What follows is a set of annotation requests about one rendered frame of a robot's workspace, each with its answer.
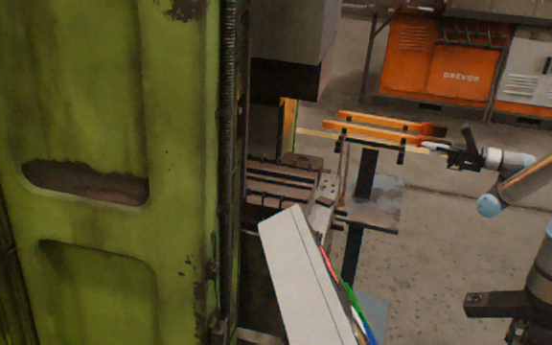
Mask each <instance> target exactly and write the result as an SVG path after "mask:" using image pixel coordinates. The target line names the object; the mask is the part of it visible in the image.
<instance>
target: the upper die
mask: <svg viewBox="0 0 552 345"><path fill-rule="evenodd" d="M334 40H335V38H334V39H333V41H332V43H331V45H330V46H329V48H328V50H327V51H326V53H325V55H324V56H323V57H322V58H321V60H320V62H319V63H318V65H308V64H303V63H296V62H288V61H281V60H275V59H267V58H260V57H251V62H250V86H249V93H254V94H261V95H267V96H273V97H280V98H287V99H293V100H299V101H304V102H311V103H317V101H318V99H319V97H320V95H321V93H322V91H323V89H324V87H325V85H326V83H327V81H328V79H329V77H330V75H331V69H332V61H333V54H334Z"/></svg>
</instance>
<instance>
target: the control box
mask: <svg viewBox="0 0 552 345"><path fill-rule="evenodd" d="M258 228H259V232H260V236H261V239H262V243H263V247H264V253H265V256H266V259H267V263H268V267H269V270H270V274H271V278H272V281H273V285H274V288H275V291H276V295H277V299H278V302H279V306H280V310H281V313H282V316H283V320H284V323H285V327H286V331H287V337H288V341H289V344H290V345H362V344H361V342H360V340H359V337H358V335H357V332H356V330H355V327H354V325H355V326H356V328H357V330H358V331H359V333H360V335H361V337H362V339H363V341H364V343H365V345H371V344H370V342H369V340H368V338H367V335H366V333H364V332H363V330H362V329H361V327H360V325H359V324H358V322H357V319H356V317H355V314H354V312H353V310H352V308H353V309H354V306H353V304H352V302H351V300H350V297H349V295H348V293H347V291H346V288H345V287H344V286H342V284H341V282H340V280H339V278H338V276H337V275H336V272H335V270H334V264H333V263H332V261H331V259H330V258H329V256H328V254H327V252H326V251H325V249H324V247H323V246H322V244H321V242H320V240H319V239H318V238H317V236H316V235H315V233H314V231H313V229H312V228H311V225H310V223H309V222H308V220H307V218H306V217H305V215H304V213H303V210H302V208H300V207H299V205H295V206H293V207H289V208H287V209H286V210H284V211H282V212H280V213H278V214H276V215H274V216H273V217H271V218H268V219H266V220H264V221H262V222H260V223H259V224H258ZM320 247H321V248H322V250H323V252H324V253H322V251H321V248H320ZM323 254H325V255H326V257H327V259H328V260H326V258H325V257H324V255H323ZM326 261H329V263H330V264H329V265H331V266H328V265H327V263H328V262H326ZM329 267H330V268H329ZM330 269H332V271H333V274H334V276H335V277H334V276H333V274H332V273H331V271H330ZM335 278H336V279H335ZM336 280H337V281H336ZM354 311H355V309H354Z"/></svg>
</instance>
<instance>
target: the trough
mask: <svg viewBox="0 0 552 345"><path fill-rule="evenodd" d="M246 173H248V174H253V175H258V176H263V177H269V178H274V179H280V180H285V181H290V182H295V183H300V184H303V183H305V184H307V185H311V186H312V187H313V185H314V179H309V178H305V177H299V176H295V175H289V174H284V173H278V172H269V171H263V170H258V169H252V168H247V167H246Z"/></svg>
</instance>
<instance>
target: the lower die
mask: <svg viewBox="0 0 552 345"><path fill-rule="evenodd" d="M246 167H247V168H252V169H258V170H263V171H269V172H274V173H284V174H289V175H295V176H299V177H305V178H309V179H314V185H313V187H312V186H311V185H305V184H300V183H295V182H290V181H285V180H280V179H274V178H269V177H263V176H258V175H253V174H248V173H247V174H246V178H245V190H246V188H249V189H250V196H248V195H246V209H245V213H246V215H247V216H248V217H252V218H256V219H259V218H260V215H261V205H262V196H263V193H264V191H267V198H265V199H264V214H263V216H264V219H269V218H271V217H273V216H274V215H276V214H278V213H279V203H280V198H281V195H282V194H284V195H285V202H282V211H284V210H286V209H287V208H289V207H293V206H295V205H299V207H300V208H302V210H303V213H304V215H305V217H306V218H307V217H308V212H309V211H310V208H311V206H312V203H313V200H314V197H315V190H316V182H317V176H318V172H312V171H309V172H307V171H306V170H301V169H296V168H294V169H293V168H291V167H286V166H280V165H279V166H276V165H274V164H269V163H264V162H263V164H262V163H261V162H258V161H253V160H247V161H246ZM282 211H281V212H282Z"/></svg>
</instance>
